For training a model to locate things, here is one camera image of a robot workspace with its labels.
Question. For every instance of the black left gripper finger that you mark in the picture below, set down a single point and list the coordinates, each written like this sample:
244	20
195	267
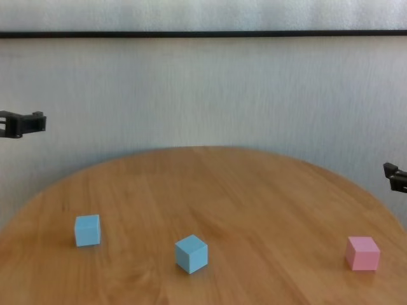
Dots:
37	113
28	124

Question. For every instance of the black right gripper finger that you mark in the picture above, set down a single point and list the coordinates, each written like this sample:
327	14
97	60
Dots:
395	181

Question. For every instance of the pink cube block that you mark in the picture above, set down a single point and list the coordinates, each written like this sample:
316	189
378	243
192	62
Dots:
362	254

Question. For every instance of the light blue cube block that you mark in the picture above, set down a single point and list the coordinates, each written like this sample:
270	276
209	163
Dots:
190	254
87	231

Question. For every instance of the black wall rail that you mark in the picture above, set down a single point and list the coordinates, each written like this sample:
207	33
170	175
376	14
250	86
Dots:
190	34

